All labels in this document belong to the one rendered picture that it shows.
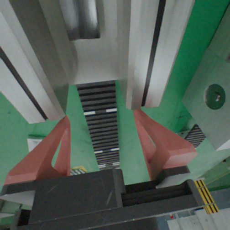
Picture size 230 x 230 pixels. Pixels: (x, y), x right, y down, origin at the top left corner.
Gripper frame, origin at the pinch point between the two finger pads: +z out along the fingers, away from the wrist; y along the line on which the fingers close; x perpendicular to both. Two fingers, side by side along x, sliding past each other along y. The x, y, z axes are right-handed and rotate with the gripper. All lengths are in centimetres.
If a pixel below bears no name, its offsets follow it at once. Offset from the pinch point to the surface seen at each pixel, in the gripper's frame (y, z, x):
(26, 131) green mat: 13.5, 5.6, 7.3
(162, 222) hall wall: -268, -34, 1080
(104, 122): -0.1, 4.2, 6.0
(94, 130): 1.8, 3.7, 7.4
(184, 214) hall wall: -421, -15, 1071
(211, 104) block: -14.0, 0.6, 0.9
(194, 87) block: -13.8, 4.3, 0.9
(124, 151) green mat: -4.2, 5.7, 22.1
